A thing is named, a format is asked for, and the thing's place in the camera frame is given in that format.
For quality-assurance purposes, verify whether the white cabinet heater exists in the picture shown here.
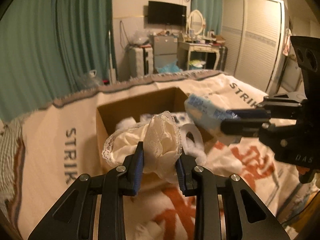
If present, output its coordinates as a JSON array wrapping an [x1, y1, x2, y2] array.
[[129, 46, 154, 78]]

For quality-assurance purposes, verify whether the blue tissue pack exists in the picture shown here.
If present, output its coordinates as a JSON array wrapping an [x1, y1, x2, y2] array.
[[184, 94, 240, 138]]

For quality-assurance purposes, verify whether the black white patterned bundle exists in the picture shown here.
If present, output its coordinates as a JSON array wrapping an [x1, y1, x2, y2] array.
[[140, 112, 194, 127]]

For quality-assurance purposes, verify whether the small grey fridge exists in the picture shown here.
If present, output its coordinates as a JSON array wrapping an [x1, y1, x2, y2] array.
[[150, 35, 178, 73]]

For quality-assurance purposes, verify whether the brown cardboard box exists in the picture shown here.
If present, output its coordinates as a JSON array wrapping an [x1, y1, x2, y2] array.
[[95, 87, 213, 170]]

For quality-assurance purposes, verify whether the striped checked cloth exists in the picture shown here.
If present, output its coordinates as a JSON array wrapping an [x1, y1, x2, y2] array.
[[0, 119, 26, 205]]

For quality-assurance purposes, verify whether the white plush item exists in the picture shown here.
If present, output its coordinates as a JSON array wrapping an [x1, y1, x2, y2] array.
[[116, 117, 137, 131]]

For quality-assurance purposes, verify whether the black wall television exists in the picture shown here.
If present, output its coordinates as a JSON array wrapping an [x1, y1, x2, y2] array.
[[147, 1, 187, 27]]

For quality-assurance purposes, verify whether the white dressing table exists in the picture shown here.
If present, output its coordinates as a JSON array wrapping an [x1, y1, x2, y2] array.
[[177, 34, 228, 71]]

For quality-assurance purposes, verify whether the clear water jug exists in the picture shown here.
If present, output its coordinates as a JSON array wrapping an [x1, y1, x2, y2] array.
[[75, 69, 104, 89]]

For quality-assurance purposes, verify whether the cream blanket with orange characters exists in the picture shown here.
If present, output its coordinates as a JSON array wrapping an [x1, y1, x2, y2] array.
[[8, 70, 317, 239]]

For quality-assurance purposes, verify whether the white lace cloth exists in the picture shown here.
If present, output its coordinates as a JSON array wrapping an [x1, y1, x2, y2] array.
[[102, 111, 182, 184]]

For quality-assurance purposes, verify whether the oval vanity mirror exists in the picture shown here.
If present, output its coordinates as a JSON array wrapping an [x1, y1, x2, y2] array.
[[187, 10, 206, 36]]

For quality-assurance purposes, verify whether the white wardrobe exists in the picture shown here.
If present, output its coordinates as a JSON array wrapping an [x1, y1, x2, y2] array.
[[221, 0, 289, 93]]

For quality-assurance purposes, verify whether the green curtain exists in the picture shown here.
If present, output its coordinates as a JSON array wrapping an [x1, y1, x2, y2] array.
[[191, 0, 222, 34], [1, 0, 117, 122]]

